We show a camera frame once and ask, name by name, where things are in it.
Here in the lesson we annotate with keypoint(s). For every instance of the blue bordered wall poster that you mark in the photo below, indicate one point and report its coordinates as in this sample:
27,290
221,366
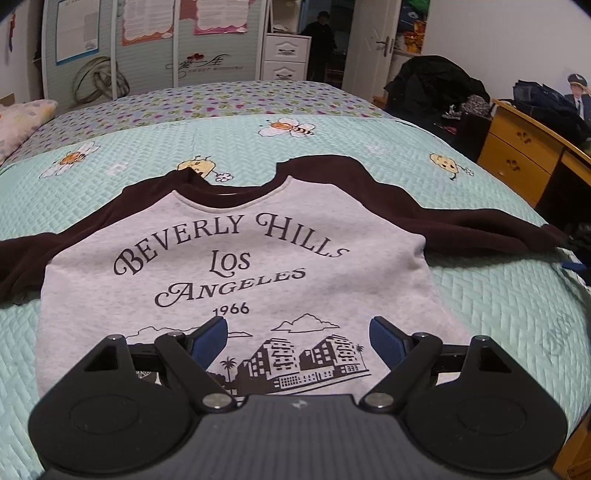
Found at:
76,32

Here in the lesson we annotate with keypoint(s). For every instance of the orange bordered wall poster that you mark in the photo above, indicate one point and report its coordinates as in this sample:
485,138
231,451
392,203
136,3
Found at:
147,21

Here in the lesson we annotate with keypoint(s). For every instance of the patterned garment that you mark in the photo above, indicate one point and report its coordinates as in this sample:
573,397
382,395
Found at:
475,105

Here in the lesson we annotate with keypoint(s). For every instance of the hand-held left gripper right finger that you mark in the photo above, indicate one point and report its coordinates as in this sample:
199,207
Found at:
385,339

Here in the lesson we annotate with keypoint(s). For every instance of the dark blue backpack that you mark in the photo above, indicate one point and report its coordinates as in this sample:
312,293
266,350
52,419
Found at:
545,104

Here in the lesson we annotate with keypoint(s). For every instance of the pile of colourful bags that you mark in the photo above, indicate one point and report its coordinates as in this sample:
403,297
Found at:
413,27

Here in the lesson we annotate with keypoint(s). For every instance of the bee print quilted bedspread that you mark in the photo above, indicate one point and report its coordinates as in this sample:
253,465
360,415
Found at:
485,300

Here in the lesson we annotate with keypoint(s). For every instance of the floral bed sheet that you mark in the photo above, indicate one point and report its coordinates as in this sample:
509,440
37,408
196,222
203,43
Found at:
184,101

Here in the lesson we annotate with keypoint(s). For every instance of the sliding door wardrobe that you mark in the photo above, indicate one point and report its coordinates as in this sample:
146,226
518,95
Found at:
152,60

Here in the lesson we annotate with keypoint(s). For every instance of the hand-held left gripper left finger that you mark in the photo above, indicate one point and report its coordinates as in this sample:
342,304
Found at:
210,341

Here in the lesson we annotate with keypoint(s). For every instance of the red hanging ornament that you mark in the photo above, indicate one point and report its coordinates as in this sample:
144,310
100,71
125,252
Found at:
9,37

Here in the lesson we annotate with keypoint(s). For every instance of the pink floral pillow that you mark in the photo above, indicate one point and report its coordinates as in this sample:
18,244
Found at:
23,120

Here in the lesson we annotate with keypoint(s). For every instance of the pile of black clothes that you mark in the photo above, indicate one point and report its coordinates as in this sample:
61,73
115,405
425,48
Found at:
429,87

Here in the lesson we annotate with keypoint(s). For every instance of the grey and brown sweatshirt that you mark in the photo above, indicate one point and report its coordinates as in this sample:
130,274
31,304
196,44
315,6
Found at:
231,221

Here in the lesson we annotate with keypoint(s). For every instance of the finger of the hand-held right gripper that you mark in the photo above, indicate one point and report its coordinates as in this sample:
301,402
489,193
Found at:
572,266

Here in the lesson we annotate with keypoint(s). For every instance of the wooden desk with drawers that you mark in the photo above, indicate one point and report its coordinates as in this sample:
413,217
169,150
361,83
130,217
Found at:
512,147

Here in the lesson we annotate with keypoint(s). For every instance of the white drawer cabinet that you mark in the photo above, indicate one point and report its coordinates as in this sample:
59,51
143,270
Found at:
284,50

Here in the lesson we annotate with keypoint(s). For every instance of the white door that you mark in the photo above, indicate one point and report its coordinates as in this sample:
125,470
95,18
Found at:
369,55

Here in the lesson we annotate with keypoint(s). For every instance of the uniformed figure cutout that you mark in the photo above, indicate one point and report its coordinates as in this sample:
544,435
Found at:
579,99

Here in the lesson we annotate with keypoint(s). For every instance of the pink bordered wall poster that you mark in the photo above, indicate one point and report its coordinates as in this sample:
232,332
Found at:
221,16

